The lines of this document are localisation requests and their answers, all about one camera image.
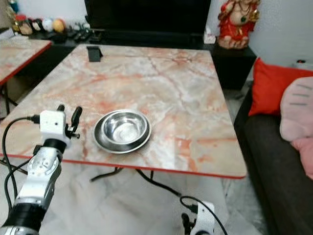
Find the black television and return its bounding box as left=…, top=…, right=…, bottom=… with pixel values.
left=84, top=0, right=212, bottom=33

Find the dark sofa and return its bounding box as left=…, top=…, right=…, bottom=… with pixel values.
left=233, top=88, right=313, bottom=235

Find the red lidded snack jar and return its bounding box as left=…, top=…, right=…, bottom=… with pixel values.
left=13, top=14, right=28, bottom=35

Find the small white ornament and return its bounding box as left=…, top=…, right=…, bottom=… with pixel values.
left=203, top=29, right=217, bottom=45

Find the pink plush cushion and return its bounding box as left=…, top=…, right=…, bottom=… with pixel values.
left=279, top=75, right=313, bottom=180

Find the white round doll figurine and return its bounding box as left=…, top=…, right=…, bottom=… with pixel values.
left=41, top=18, right=54, bottom=33

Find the yellow round doll figurine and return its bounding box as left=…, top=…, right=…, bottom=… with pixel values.
left=53, top=18, right=66, bottom=34

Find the red laughing buddha statue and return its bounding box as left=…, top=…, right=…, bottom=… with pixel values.
left=217, top=0, right=261, bottom=50

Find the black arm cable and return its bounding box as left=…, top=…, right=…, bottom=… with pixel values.
left=1, top=115, right=41, bottom=213
left=179, top=194, right=229, bottom=235

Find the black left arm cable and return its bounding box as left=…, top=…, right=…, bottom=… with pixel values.
left=1, top=115, right=41, bottom=213

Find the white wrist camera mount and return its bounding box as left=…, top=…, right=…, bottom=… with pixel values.
left=195, top=201, right=219, bottom=235
left=40, top=110, right=67, bottom=147

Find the red cushion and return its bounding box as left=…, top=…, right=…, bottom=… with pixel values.
left=248, top=57, right=313, bottom=117

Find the black round doll figurine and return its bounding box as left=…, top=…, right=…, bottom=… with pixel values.
left=29, top=18, right=42, bottom=33

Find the black phone stand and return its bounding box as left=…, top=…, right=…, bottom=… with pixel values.
left=87, top=45, right=104, bottom=63

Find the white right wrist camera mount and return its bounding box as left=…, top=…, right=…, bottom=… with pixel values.
left=195, top=201, right=219, bottom=235

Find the gold trophy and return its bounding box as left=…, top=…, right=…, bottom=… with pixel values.
left=7, top=0, right=21, bottom=26

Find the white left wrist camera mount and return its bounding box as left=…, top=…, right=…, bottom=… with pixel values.
left=40, top=110, right=67, bottom=147

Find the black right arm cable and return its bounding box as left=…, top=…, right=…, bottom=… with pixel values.
left=179, top=194, right=229, bottom=235

